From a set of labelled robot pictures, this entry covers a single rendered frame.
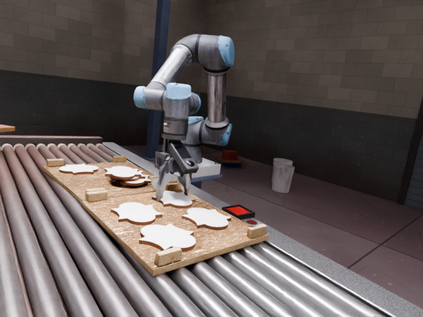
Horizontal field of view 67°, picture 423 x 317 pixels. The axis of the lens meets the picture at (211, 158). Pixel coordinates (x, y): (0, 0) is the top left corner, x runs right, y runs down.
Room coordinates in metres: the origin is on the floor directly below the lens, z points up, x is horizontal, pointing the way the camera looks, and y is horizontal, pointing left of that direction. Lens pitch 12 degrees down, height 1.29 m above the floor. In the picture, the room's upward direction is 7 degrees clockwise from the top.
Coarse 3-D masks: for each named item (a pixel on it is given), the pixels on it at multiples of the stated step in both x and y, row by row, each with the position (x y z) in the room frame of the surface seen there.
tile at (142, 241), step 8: (144, 232) 0.70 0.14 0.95; (152, 232) 0.71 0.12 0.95; (160, 232) 0.71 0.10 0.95; (168, 232) 0.72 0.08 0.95; (176, 232) 0.72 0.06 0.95; (184, 232) 0.73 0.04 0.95; (192, 232) 0.73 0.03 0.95; (144, 240) 0.66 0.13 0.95; (152, 240) 0.67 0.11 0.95; (160, 240) 0.67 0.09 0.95; (168, 240) 0.68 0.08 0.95; (176, 240) 0.68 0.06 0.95; (184, 240) 0.68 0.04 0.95; (192, 240) 0.69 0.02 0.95; (160, 248) 0.65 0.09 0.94; (168, 248) 0.64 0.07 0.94; (184, 248) 0.65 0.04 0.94; (192, 248) 0.67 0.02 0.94
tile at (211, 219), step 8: (192, 208) 0.89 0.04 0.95; (200, 208) 0.90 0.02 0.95; (184, 216) 0.83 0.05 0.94; (192, 216) 0.83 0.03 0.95; (200, 216) 0.84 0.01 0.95; (208, 216) 0.85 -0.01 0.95; (216, 216) 0.85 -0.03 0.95; (224, 216) 0.86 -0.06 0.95; (200, 224) 0.79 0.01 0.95; (208, 224) 0.79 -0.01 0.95; (216, 224) 0.80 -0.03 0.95; (224, 224) 0.81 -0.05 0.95
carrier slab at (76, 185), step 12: (48, 168) 1.16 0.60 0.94; (108, 168) 1.26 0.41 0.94; (132, 168) 1.31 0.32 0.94; (60, 180) 1.04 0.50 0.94; (72, 180) 1.06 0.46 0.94; (84, 180) 1.07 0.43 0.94; (96, 180) 1.09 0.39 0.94; (108, 180) 1.10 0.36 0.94; (72, 192) 0.94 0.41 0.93; (84, 192) 0.95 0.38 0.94; (108, 192) 0.97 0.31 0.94; (120, 192) 0.99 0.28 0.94; (132, 192) 1.00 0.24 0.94; (144, 192) 1.02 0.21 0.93
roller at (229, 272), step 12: (72, 144) 1.70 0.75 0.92; (84, 156) 1.49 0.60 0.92; (216, 264) 0.66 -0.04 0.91; (228, 264) 0.65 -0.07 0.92; (228, 276) 0.62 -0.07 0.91; (240, 276) 0.61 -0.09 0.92; (240, 288) 0.58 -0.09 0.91; (252, 288) 0.57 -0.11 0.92; (252, 300) 0.55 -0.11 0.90; (264, 300) 0.54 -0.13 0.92; (276, 300) 0.54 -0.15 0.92; (264, 312) 0.53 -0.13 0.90; (276, 312) 0.51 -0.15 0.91; (288, 312) 0.51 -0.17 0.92
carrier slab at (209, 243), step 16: (96, 208) 0.84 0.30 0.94; (112, 208) 0.85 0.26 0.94; (160, 208) 0.89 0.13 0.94; (176, 208) 0.91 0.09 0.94; (208, 208) 0.94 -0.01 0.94; (112, 224) 0.75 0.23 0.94; (128, 224) 0.76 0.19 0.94; (160, 224) 0.78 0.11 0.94; (176, 224) 0.79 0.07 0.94; (192, 224) 0.81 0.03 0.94; (240, 224) 0.84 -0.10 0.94; (128, 240) 0.67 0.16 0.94; (208, 240) 0.72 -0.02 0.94; (224, 240) 0.73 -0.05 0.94; (240, 240) 0.74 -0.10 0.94; (256, 240) 0.77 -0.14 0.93; (144, 256) 0.61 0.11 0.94; (192, 256) 0.64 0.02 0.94; (208, 256) 0.66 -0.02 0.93; (160, 272) 0.58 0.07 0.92
